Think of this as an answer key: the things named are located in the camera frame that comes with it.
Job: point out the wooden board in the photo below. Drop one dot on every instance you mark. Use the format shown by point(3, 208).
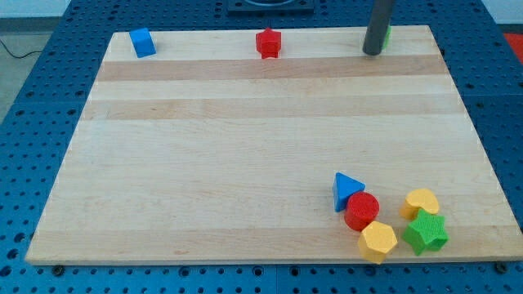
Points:
point(205, 153)

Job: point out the blue triangle block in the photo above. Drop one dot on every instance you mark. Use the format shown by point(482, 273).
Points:
point(343, 187)

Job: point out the red star block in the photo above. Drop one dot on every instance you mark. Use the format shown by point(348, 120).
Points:
point(268, 43)

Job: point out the red cylinder block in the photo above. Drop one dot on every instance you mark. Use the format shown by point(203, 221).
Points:
point(362, 208)

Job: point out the yellow hexagon block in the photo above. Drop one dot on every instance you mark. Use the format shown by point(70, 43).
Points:
point(376, 241)

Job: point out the blue cube block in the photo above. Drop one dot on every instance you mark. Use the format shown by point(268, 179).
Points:
point(142, 42)

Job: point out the yellow heart block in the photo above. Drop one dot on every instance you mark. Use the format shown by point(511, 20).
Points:
point(419, 199)

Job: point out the green block behind tool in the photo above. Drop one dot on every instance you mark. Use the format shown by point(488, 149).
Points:
point(386, 38)

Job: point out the green star block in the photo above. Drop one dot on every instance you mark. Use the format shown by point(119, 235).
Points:
point(426, 233)

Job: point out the black bolt left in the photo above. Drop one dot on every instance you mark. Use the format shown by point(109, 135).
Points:
point(57, 270)

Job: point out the black bolt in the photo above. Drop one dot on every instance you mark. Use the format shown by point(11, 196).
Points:
point(57, 270)
point(501, 267)

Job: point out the black bolt right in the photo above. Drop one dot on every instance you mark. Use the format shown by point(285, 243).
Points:
point(501, 267)

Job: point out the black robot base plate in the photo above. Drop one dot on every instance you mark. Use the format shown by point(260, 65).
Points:
point(239, 7)

